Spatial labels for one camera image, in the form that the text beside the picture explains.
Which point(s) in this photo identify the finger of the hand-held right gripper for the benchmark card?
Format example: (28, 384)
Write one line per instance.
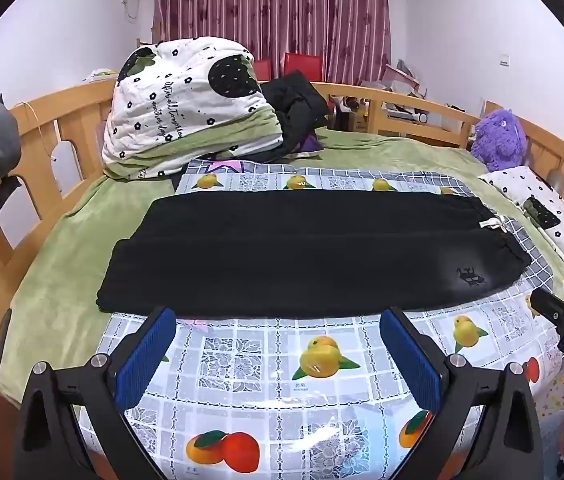
(551, 307)

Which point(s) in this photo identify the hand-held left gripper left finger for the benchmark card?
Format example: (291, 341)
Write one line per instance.
(144, 360)

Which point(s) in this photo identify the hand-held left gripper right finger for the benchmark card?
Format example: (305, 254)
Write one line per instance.
(409, 360)

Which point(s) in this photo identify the black pants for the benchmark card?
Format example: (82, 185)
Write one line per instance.
(287, 250)

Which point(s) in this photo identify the white flower print pillow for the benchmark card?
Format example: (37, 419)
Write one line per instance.
(559, 225)

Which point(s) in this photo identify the fruit print plastic tablecloth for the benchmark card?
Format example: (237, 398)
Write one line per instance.
(242, 360)

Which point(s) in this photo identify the green bed sheet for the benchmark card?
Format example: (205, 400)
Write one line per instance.
(62, 270)

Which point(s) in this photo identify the purple plush toy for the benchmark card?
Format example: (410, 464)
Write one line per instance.
(499, 137)

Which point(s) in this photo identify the folded white flower print quilt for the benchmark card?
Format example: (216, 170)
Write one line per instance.
(182, 100)

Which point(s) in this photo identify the pile of boxes and papers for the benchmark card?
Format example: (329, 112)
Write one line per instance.
(401, 82)

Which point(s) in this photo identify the black jacket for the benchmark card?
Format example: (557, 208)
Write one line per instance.
(294, 102)

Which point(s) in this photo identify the red chair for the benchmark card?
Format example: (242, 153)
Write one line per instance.
(263, 69)
(304, 62)

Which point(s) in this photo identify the dark red patterned curtain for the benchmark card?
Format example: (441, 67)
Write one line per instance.
(272, 10)

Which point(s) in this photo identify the wooden bed frame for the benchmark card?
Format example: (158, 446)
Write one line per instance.
(87, 105)

